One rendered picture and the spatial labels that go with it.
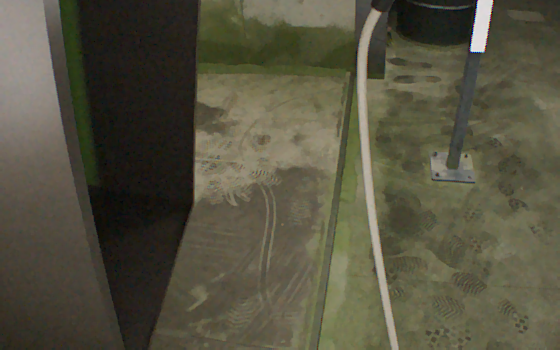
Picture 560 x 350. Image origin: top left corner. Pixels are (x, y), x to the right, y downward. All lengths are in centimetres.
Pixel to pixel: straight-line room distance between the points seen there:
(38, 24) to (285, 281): 137
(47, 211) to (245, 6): 229
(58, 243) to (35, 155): 14
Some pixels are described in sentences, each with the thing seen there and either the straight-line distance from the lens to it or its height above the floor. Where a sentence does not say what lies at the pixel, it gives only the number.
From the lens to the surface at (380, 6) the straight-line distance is 71.
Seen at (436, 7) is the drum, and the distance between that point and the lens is 315.
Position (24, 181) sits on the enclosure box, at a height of 108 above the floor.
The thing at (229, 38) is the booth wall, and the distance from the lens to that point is 285.
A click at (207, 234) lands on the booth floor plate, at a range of 183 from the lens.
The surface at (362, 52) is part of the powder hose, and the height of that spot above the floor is 103.
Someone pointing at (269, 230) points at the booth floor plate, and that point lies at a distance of 181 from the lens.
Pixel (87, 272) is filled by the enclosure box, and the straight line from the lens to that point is 64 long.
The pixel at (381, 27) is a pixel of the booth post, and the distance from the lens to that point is 268.
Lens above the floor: 137
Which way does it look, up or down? 40 degrees down
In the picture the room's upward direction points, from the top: 5 degrees counter-clockwise
